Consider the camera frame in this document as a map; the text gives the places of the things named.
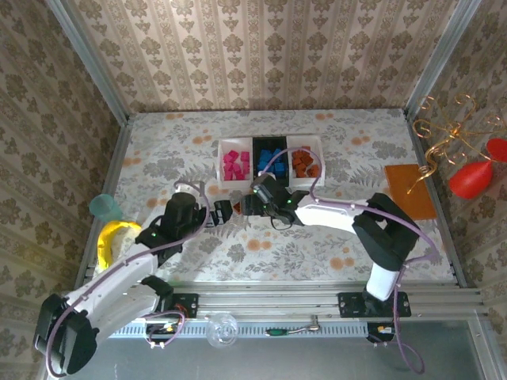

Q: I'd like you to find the black plastic container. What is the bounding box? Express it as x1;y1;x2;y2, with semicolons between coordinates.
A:
251;136;289;187

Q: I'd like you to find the teal plastic cup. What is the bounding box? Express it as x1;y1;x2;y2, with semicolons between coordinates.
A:
88;193;124;222

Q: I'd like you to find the yellow banana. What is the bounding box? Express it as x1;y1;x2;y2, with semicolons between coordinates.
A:
97;219;143;272

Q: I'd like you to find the clear glass bulb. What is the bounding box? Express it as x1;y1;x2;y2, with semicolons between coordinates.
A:
205;311;239;350

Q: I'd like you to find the orange wooden board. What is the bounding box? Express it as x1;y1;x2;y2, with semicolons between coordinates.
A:
383;163;438;221

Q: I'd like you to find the grey metal panel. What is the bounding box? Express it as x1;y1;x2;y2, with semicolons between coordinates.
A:
39;316;500;380

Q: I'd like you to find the large red teardrop ornament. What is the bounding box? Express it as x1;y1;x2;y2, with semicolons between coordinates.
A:
448;160;496;200

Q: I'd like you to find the small red ornament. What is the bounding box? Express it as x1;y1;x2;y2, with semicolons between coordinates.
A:
486;137;507;163

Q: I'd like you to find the aluminium table side rail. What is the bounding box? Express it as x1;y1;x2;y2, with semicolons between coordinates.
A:
402;110;468;288
74;118;134;290

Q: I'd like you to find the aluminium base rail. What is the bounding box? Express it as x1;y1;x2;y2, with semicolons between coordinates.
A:
61;281;486;318

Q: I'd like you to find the slotted grey cable duct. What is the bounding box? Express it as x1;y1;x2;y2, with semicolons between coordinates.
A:
106;319;368;340

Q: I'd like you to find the black connector bracket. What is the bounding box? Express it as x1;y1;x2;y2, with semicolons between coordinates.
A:
366;322;397;344
144;322;184;337

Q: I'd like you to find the green handled tool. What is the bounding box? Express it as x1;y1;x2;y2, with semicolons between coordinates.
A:
265;326;310;337

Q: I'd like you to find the aluminium frame post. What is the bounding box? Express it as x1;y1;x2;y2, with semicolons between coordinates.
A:
402;0;482;120
44;0;131;124

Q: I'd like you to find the gold wire ornament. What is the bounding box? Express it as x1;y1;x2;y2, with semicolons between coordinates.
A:
406;93;507;195

